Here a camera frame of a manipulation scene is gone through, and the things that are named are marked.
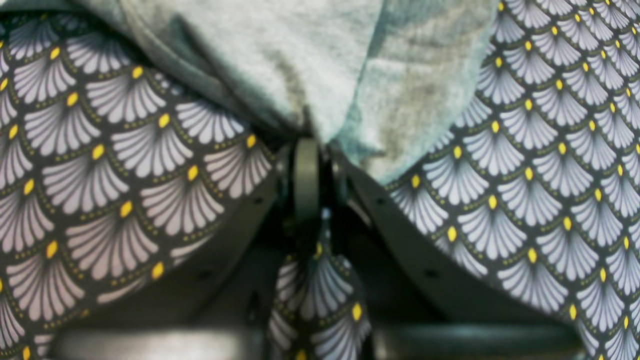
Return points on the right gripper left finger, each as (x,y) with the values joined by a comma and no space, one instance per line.
(214,306)

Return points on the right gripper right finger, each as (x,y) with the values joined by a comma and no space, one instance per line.
(422,304)

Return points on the grey T-shirt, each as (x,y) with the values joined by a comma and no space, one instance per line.
(383,79)

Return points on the fan-patterned tablecloth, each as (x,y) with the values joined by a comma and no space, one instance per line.
(114,172)

